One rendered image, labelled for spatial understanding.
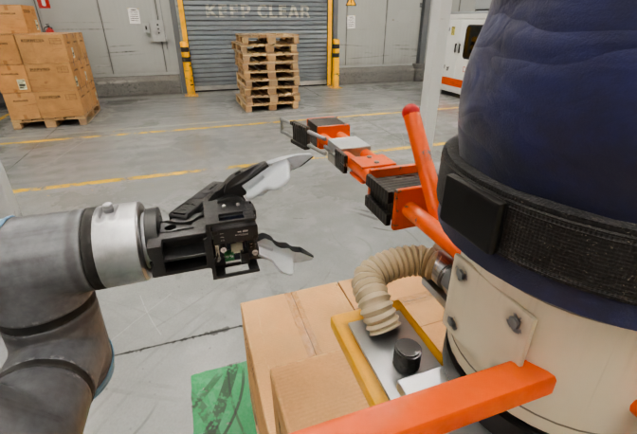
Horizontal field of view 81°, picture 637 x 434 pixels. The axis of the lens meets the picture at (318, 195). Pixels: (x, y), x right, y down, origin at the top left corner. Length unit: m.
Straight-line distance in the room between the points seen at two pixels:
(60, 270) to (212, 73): 9.11
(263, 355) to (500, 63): 1.18
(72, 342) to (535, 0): 0.49
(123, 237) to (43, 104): 6.84
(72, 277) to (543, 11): 0.43
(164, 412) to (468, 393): 1.74
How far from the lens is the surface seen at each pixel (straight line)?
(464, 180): 0.25
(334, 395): 0.70
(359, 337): 0.46
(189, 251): 0.42
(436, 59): 3.60
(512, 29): 0.25
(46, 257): 0.44
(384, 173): 0.55
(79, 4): 9.69
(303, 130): 0.79
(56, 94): 7.15
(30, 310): 0.47
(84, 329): 0.50
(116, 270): 0.43
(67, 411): 0.44
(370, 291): 0.45
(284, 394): 0.71
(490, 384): 0.29
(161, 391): 2.02
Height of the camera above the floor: 1.52
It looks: 25 degrees down
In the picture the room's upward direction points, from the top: straight up
